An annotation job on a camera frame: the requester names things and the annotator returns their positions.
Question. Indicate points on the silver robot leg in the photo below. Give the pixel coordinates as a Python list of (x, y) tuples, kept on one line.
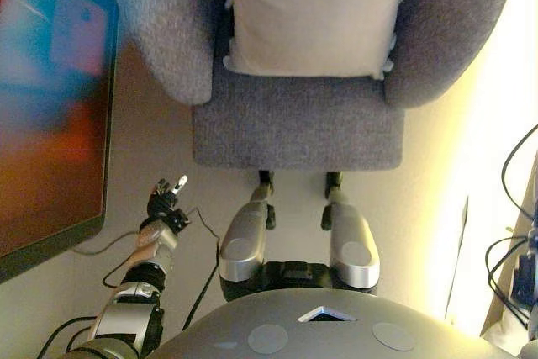
[(244, 241), (353, 241)]

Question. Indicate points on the white frilled cushion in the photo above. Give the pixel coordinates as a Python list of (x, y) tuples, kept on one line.
[(315, 18)]

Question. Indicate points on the grey robot torso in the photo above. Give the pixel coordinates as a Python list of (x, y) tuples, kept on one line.
[(328, 334)]

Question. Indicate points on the dark framed glossy panel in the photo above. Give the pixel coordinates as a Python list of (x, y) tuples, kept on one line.
[(50, 123)]

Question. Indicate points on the grey fabric armchair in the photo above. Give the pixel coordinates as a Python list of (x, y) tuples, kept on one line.
[(294, 123)]

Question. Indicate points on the silver right robot leg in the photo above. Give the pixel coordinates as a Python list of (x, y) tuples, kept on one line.
[(353, 241)]

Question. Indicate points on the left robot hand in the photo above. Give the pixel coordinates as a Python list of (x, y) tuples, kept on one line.
[(164, 201)]

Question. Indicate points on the silver left robot leg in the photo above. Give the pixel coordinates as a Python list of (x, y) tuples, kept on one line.
[(244, 241)]

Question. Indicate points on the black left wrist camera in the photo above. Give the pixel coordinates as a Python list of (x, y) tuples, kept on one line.
[(180, 220)]

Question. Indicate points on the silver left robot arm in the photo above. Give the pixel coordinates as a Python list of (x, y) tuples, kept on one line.
[(134, 313)]

